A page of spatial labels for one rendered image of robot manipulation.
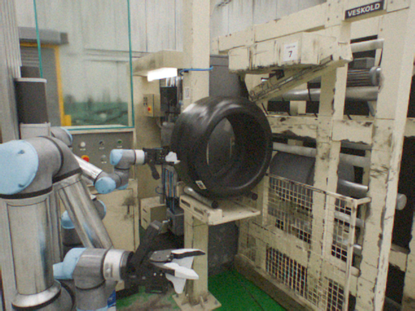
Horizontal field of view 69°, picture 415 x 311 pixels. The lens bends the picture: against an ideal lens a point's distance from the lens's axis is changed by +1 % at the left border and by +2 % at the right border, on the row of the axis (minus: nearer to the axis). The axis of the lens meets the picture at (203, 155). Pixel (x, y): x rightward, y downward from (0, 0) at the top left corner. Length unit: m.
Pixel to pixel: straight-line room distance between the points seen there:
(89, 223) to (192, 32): 1.35
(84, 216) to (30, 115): 0.42
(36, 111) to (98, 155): 1.03
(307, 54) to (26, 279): 1.43
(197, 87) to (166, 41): 9.27
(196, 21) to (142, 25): 9.15
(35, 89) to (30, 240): 0.53
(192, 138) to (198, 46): 0.66
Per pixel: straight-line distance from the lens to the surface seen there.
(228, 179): 1.99
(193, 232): 2.11
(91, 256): 0.85
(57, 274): 1.05
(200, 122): 1.54
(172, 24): 11.33
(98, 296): 0.90
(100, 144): 2.14
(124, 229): 2.29
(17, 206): 0.86
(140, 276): 0.83
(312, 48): 1.65
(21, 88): 1.19
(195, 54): 1.94
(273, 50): 1.73
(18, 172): 0.80
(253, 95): 2.03
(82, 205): 0.94
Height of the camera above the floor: 1.46
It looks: 10 degrees down
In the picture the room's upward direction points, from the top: straight up
